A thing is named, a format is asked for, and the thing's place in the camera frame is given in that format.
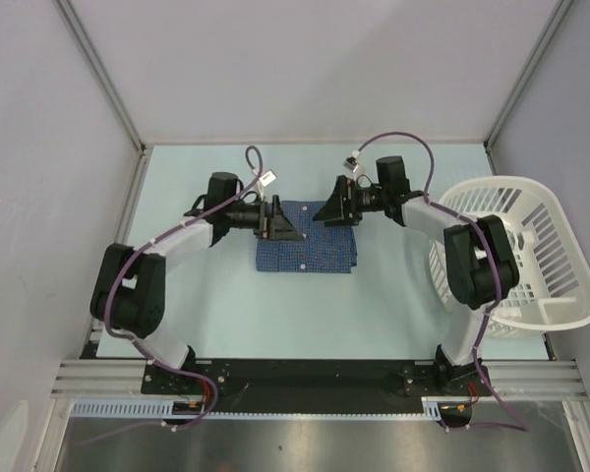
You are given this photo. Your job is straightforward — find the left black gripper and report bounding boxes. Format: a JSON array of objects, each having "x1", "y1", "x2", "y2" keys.
[{"x1": 224, "y1": 196, "x2": 301, "y2": 242}]

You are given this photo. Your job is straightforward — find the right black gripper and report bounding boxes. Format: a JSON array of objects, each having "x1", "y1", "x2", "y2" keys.
[{"x1": 314, "y1": 176, "x2": 388, "y2": 228}]

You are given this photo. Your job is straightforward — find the blue checkered long sleeve shirt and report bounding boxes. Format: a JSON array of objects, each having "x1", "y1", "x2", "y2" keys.
[{"x1": 255, "y1": 201, "x2": 358, "y2": 273}]

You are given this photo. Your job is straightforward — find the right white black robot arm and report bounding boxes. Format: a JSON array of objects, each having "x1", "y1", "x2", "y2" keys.
[{"x1": 314, "y1": 156, "x2": 520, "y2": 394}]

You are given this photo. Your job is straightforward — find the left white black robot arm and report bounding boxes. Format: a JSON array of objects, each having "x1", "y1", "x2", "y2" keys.
[{"x1": 89, "y1": 172, "x2": 302, "y2": 393}]

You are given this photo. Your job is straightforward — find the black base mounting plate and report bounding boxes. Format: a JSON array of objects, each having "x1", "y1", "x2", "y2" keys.
[{"x1": 142, "y1": 357, "x2": 494, "y2": 415}]

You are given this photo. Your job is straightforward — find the white plastic laundry basket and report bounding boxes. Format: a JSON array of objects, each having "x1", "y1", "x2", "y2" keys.
[{"x1": 440, "y1": 176, "x2": 590, "y2": 339}]

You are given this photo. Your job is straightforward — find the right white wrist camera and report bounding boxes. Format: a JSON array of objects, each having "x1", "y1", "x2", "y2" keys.
[{"x1": 343, "y1": 150, "x2": 365, "y2": 180}]

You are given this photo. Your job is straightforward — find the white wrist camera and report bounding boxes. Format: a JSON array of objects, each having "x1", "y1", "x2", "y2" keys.
[
  {"x1": 343, "y1": 150, "x2": 365, "y2": 180},
  {"x1": 256, "y1": 169, "x2": 276, "y2": 199}
]

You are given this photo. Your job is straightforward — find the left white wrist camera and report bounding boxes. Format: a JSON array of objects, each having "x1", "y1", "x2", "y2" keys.
[{"x1": 256, "y1": 169, "x2": 276, "y2": 199}]

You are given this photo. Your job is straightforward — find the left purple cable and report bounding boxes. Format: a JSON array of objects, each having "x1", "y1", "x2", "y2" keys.
[{"x1": 76, "y1": 145, "x2": 268, "y2": 446}]

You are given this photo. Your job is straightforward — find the purple cable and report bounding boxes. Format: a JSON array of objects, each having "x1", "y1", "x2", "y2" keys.
[
  {"x1": 354, "y1": 131, "x2": 530, "y2": 433},
  {"x1": 76, "y1": 145, "x2": 268, "y2": 446}
]

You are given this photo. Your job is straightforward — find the white slotted cable duct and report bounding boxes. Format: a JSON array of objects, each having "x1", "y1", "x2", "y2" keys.
[{"x1": 71, "y1": 399, "x2": 470, "y2": 422}]

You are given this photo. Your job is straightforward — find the aluminium front rail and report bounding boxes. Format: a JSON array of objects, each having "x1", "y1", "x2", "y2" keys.
[{"x1": 52, "y1": 359, "x2": 588, "y2": 401}]

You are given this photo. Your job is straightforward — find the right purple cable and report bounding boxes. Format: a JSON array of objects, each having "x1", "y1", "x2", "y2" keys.
[{"x1": 354, "y1": 131, "x2": 530, "y2": 433}]

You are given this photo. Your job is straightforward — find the right aluminium frame post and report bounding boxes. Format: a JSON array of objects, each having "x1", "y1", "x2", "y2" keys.
[{"x1": 483, "y1": 0, "x2": 577, "y2": 154}]

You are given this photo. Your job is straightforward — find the aluminium frame post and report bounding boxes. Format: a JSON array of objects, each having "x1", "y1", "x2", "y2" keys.
[
  {"x1": 58, "y1": 0, "x2": 146, "y2": 153},
  {"x1": 483, "y1": 0, "x2": 577, "y2": 154}
]

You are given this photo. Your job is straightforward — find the left aluminium frame post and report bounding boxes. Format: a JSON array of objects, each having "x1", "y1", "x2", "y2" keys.
[{"x1": 58, "y1": 0, "x2": 146, "y2": 153}]

